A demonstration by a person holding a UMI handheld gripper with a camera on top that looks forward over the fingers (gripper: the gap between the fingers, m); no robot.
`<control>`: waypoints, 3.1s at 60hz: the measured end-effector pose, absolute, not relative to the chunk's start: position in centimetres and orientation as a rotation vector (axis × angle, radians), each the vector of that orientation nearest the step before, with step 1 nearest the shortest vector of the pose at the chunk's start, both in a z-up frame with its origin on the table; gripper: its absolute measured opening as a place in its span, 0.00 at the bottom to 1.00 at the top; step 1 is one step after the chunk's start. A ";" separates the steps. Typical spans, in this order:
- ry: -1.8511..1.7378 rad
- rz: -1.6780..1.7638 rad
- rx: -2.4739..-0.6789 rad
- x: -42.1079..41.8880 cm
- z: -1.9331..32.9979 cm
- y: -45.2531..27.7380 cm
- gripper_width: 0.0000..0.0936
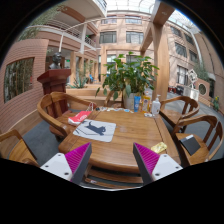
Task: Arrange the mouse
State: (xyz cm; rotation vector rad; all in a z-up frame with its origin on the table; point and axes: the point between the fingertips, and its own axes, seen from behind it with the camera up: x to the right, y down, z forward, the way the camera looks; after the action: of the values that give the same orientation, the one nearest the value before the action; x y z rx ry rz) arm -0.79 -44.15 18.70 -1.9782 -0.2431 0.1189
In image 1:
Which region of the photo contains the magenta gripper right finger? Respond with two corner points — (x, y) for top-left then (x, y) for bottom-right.
(133, 143), (182, 185)

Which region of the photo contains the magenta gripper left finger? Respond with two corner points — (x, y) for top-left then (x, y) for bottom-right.
(41, 143), (92, 185)

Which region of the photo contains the grey cat mouse pad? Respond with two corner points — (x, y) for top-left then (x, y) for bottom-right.
(73, 119), (116, 142)

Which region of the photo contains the yellow crumpled packet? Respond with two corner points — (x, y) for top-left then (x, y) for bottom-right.
(151, 142), (167, 153)

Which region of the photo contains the wooden table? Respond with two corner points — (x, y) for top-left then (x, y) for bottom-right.
(59, 111), (180, 183)

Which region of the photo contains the black notebook on chair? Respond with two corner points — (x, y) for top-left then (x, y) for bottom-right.
(180, 135), (200, 155)

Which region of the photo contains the red and white box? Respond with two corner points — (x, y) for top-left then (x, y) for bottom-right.
(68, 111), (90, 125)

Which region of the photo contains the wooden chair near left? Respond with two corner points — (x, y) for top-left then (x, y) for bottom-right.
(0, 129), (39, 167)

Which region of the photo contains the wooden armchair near right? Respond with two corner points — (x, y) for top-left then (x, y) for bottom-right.
(172, 115), (224, 167)

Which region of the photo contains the wooden armchair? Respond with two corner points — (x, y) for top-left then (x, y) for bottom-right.
(37, 92), (97, 138)
(160, 96), (200, 127)
(172, 115), (224, 167)

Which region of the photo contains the white pump bottle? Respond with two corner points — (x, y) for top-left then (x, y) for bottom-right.
(151, 95), (161, 115)

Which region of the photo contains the wooden armchair far right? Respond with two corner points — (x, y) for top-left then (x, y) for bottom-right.
(160, 96), (200, 127)

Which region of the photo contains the wooden armchair far left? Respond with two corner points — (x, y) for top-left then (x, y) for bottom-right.
(37, 92), (97, 138)

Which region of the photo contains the yellow bottle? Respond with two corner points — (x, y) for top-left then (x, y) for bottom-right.
(142, 91), (151, 112)

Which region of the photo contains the blue tube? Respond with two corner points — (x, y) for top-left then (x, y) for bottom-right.
(134, 96), (141, 112)

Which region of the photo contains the potted green plant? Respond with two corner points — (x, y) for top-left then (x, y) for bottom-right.
(102, 51), (159, 106)

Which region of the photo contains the dark bust statue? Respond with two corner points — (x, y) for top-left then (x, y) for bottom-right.
(49, 52), (62, 69)

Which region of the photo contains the dark red wooden pedestal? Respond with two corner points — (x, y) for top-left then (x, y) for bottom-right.
(37, 69), (71, 94)

